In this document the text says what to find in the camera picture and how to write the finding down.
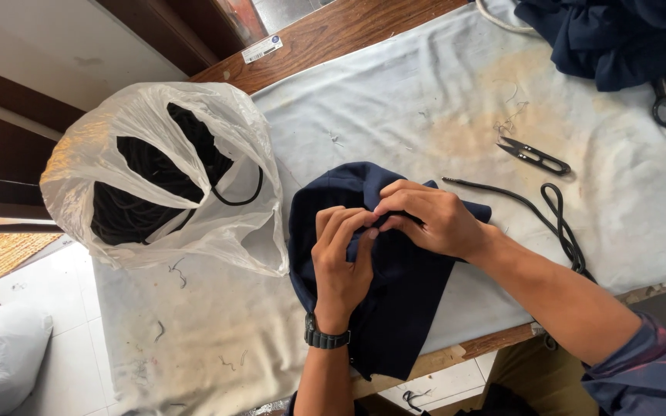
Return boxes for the person's left hand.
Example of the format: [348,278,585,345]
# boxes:
[311,206,379,335]

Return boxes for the person's right hand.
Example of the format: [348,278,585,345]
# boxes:
[373,179,489,262]

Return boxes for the navy blue fabric hood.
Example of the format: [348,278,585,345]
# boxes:
[288,162,493,381]

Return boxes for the black drawstring cord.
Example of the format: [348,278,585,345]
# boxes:
[442,177,599,284]

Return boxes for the white table cloth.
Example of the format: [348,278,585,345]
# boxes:
[91,0,666,416]

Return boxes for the black wrist watch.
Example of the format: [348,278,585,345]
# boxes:
[304,312,352,350]

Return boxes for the black thread snips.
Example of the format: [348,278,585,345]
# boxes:
[496,136,572,176]

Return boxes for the white plastic bag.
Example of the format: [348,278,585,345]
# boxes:
[39,81,290,277]

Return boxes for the white barcode sticker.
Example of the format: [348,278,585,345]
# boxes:
[241,35,283,64]

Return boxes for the pile of navy blue fabric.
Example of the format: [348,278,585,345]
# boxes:
[514,0,666,92]

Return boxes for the woven straw mat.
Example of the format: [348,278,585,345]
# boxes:
[0,232,63,282]

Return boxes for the white sack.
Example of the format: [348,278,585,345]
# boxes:
[0,302,54,416]

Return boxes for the bundle of black cords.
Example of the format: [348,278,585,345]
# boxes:
[90,102,264,246]

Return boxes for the white cord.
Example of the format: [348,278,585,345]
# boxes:
[475,0,536,34]

